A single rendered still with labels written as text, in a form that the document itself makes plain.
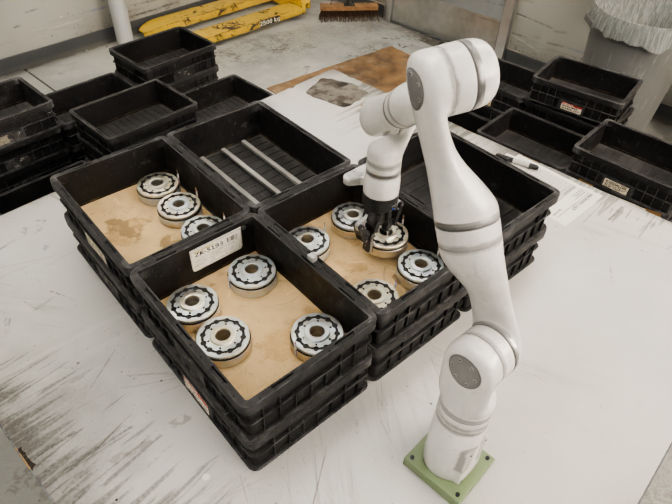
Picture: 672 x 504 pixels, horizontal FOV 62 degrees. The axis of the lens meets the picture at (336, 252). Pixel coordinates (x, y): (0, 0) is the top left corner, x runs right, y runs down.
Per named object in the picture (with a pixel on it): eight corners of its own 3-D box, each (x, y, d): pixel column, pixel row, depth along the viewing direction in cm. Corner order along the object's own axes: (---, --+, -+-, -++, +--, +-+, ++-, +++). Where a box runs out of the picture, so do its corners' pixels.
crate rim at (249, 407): (128, 280, 111) (126, 271, 109) (254, 218, 126) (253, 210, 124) (245, 420, 89) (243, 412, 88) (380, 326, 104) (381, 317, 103)
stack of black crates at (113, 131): (173, 165, 270) (156, 77, 240) (212, 193, 256) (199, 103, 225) (97, 202, 249) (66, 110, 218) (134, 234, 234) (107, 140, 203)
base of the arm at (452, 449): (481, 458, 106) (504, 403, 95) (452, 490, 101) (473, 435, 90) (442, 427, 111) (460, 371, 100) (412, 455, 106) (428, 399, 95)
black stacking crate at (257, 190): (351, 200, 147) (353, 163, 139) (257, 249, 132) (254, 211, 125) (261, 136, 168) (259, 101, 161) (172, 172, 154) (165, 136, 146)
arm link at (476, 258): (514, 210, 80) (473, 235, 75) (532, 371, 89) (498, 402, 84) (461, 205, 87) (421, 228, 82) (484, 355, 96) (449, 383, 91)
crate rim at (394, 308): (481, 255, 119) (484, 247, 117) (380, 326, 104) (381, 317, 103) (353, 169, 140) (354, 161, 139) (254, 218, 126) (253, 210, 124)
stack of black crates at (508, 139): (571, 205, 257) (597, 141, 234) (538, 236, 241) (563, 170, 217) (495, 169, 276) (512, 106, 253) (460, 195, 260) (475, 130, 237)
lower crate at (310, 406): (371, 389, 118) (376, 354, 110) (254, 479, 104) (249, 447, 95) (260, 282, 140) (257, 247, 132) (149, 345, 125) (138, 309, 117)
